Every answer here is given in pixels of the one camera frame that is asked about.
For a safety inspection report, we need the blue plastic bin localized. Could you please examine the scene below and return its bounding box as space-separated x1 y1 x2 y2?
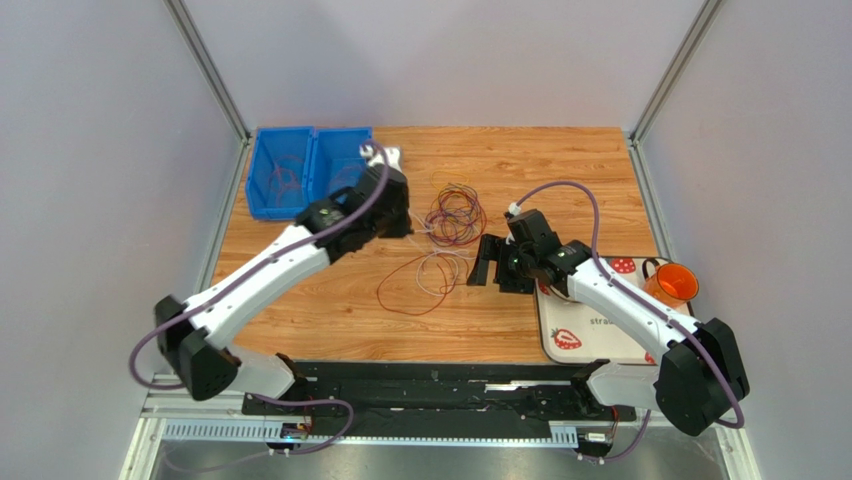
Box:
305 127 373 203
244 126 315 221

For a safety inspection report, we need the aluminium frame post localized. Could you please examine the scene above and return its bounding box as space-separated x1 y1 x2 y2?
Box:
163 0 251 144
629 0 726 147

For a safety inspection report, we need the right blue plastic bin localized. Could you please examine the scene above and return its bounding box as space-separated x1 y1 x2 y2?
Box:
305 127 373 203

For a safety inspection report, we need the aluminium frame post left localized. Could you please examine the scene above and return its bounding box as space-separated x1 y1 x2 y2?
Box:
163 0 251 144

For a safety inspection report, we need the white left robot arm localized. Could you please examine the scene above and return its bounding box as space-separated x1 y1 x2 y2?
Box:
154 164 412 401

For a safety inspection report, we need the orange plastic cup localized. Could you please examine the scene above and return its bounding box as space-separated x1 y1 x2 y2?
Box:
642 258 700 308

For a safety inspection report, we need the translucent pink wire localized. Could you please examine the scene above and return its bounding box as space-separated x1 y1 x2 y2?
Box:
329 156 367 201

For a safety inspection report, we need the left blue plastic bin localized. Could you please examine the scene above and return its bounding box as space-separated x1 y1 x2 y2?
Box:
244 126 315 221

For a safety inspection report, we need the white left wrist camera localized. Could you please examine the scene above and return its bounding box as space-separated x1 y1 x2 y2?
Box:
359 142 403 173

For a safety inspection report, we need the aluminium frame post right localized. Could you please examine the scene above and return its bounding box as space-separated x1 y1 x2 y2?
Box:
629 0 726 147

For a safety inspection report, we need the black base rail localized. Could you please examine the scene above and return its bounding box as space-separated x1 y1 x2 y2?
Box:
237 361 638 440

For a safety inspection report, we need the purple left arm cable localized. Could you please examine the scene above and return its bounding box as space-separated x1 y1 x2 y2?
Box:
127 139 393 457

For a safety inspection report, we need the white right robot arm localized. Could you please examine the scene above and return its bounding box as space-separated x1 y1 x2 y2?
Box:
467 209 750 436

